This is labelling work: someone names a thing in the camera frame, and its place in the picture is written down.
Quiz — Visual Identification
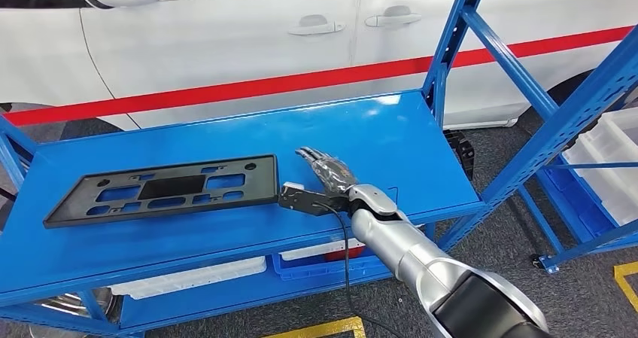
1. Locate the black plastic plate frame part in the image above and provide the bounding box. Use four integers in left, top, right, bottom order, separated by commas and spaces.
43, 154, 280, 230

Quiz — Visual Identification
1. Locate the blue metal shelf rack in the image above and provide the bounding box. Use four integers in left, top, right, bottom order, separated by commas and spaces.
518, 96, 638, 276
0, 0, 638, 338

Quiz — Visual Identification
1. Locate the red item in bin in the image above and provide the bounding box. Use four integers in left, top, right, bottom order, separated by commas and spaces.
324, 245, 367, 263

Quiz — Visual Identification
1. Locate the blue plastic bin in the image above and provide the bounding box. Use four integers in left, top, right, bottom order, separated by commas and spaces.
536, 168, 638, 249
271, 248, 395, 282

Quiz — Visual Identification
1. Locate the black ribbed object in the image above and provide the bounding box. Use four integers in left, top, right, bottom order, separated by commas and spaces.
443, 129, 475, 181

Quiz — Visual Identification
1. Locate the white car with red stripe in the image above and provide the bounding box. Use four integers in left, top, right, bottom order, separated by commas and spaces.
0, 0, 638, 132

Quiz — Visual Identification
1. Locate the yellow floor tape square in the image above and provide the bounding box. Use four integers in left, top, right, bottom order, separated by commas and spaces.
612, 261, 638, 312
261, 316, 367, 338

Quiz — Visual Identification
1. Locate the chrome base stanchion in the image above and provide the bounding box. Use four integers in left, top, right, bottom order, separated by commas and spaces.
29, 288, 120, 338

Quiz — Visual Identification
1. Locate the black camera cable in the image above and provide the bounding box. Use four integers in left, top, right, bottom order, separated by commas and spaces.
314, 202, 405, 338

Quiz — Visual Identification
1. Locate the white car door handle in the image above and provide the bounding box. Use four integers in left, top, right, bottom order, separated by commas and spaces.
287, 14, 346, 36
364, 5, 423, 29

